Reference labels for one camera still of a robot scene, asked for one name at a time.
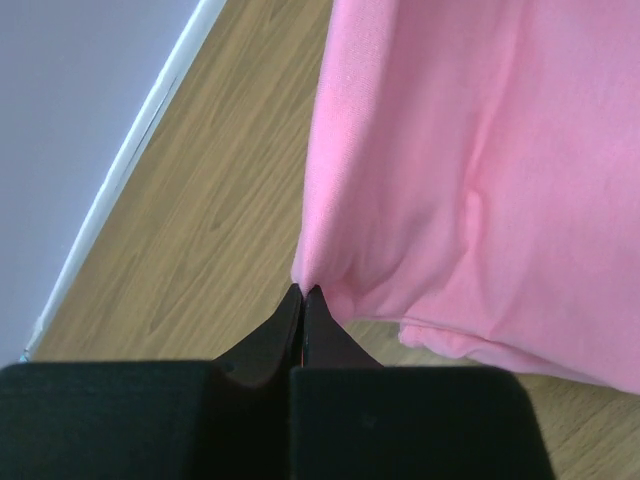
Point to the pink t shirt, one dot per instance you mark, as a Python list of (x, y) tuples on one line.
[(473, 174)]

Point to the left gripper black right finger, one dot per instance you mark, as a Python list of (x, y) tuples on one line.
[(325, 343)]

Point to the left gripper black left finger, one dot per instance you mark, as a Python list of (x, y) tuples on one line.
[(273, 347)]

